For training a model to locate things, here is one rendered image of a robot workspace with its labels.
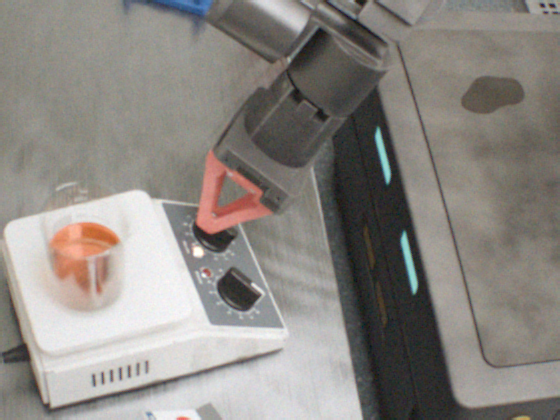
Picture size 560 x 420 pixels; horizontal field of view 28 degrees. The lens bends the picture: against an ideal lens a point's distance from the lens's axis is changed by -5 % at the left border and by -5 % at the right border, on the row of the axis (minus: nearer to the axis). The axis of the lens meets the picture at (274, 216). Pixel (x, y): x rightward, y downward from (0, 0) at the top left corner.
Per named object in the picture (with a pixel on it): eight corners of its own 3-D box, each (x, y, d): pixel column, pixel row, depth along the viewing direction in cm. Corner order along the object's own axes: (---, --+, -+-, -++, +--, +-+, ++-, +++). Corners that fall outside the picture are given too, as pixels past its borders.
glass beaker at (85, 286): (36, 315, 82) (27, 247, 75) (55, 244, 86) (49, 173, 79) (129, 333, 82) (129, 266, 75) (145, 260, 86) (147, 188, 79)
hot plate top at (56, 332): (146, 193, 90) (147, 186, 89) (197, 321, 84) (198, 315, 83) (1, 229, 87) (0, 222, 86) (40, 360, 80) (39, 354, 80)
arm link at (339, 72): (399, 72, 78) (403, 36, 83) (316, 15, 77) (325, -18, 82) (340, 139, 82) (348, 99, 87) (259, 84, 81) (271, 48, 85)
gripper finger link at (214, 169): (158, 216, 89) (224, 132, 84) (187, 172, 95) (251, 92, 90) (230, 270, 90) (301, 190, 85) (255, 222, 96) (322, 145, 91)
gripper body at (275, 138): (207, 160, 83) (265, 88, 79) (246, 100, 91) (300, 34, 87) (281, 216, 84) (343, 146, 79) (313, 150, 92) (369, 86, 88)
